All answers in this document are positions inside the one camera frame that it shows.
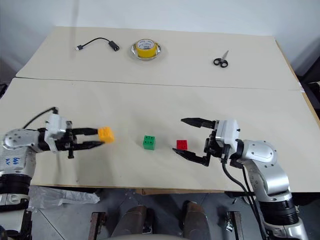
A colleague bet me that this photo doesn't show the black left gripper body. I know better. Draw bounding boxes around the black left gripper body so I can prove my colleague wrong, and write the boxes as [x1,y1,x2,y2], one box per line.
[58,120,78,160]

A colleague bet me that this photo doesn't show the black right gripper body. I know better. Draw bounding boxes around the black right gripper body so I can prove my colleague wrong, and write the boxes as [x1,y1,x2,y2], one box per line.
[203,120,230,164]

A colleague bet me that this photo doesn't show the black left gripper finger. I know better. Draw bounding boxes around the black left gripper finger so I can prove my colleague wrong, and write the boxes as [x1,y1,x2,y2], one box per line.
[72,140,105,152]
[71,127,100,137]

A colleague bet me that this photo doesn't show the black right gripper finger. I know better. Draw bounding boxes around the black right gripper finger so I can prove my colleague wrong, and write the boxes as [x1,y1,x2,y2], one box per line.
[180,116,216,130]
[171,147,211,168]

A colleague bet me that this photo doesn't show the yellow toy brick cube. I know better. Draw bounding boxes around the yellow toy brick cube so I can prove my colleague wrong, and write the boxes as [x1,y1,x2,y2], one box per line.
[97,126,116,144]

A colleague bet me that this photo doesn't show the red toy brick cube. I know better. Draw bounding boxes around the red toy brick cube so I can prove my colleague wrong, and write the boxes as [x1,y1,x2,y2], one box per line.
[175,139,189,151]

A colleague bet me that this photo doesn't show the green toy brick cube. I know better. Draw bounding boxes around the green toy brick cube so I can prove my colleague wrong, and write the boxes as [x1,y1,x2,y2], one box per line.
[142,134,157,151]

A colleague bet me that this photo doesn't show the clear plastic bag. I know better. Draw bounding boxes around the clear plastic bag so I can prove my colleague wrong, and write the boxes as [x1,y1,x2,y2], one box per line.
[28,185,101,210]

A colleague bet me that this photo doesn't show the dark rounded shape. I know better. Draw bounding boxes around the dark rounded shape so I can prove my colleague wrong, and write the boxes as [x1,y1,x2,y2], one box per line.
[181,200,209,240]
[116,204,149,238]

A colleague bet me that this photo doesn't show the yellow tape roll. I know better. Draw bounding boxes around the yellow tape roll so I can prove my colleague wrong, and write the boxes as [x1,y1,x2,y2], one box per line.
[135,38,157,59]
[128,40,163,61]

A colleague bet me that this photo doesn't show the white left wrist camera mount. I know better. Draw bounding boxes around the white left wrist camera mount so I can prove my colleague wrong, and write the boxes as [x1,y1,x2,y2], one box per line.
[44,113,69,149]

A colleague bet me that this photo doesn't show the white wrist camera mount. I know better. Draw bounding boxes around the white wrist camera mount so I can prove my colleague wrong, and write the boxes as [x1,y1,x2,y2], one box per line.
[214,119,241,152]
[44,113,69,149]

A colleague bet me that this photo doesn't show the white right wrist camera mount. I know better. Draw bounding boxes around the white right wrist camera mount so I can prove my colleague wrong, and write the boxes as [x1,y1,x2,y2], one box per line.
[214,119,241,152]

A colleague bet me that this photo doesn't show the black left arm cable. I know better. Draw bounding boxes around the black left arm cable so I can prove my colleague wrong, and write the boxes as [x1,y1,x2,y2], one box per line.
[22,106,60,130]

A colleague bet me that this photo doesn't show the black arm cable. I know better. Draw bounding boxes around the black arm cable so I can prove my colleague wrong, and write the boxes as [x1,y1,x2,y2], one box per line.
[220,158,267,240]
[22,106,60,130]

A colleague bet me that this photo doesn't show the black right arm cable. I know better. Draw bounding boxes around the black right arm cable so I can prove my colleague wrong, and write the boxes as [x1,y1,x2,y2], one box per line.
[220,158,267,240]

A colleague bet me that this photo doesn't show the black handled scissors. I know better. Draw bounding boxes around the black handled scissors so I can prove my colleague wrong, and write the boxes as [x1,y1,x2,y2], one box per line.
[213,50,230,69]

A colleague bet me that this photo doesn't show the dark metal frame bracket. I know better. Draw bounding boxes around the dark metal frame bracket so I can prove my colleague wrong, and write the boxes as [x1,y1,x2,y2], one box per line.
[225,210,245,240]
[89,211,108,240]

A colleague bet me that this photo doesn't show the black USB adapter cable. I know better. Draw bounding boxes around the black USB adapter cable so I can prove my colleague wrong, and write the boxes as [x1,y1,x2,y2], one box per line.
[75,37,121,53]

